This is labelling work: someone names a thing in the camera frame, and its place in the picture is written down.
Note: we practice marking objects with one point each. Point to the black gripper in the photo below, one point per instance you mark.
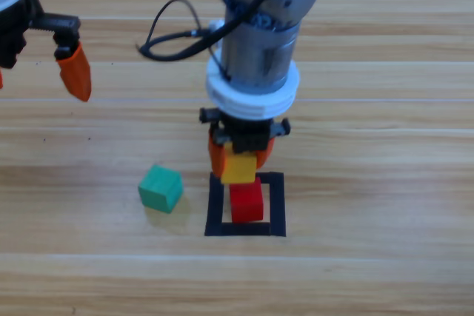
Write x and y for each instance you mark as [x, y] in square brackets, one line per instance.
[250, 134]
[15, 35]

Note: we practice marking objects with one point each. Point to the yellow wooden block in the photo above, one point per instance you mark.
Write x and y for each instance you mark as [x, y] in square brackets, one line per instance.
[240, 169]

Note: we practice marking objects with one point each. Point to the red wooden block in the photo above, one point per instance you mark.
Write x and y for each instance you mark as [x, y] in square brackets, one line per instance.
[246, 203]

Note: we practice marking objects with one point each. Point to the green wooden block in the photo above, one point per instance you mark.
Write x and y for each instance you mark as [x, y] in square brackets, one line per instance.
[159, 190]

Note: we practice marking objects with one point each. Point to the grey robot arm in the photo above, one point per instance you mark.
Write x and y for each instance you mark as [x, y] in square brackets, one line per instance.
[266, 46]

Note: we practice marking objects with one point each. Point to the black tape square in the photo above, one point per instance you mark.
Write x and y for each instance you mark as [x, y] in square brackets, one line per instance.
[277, 205]

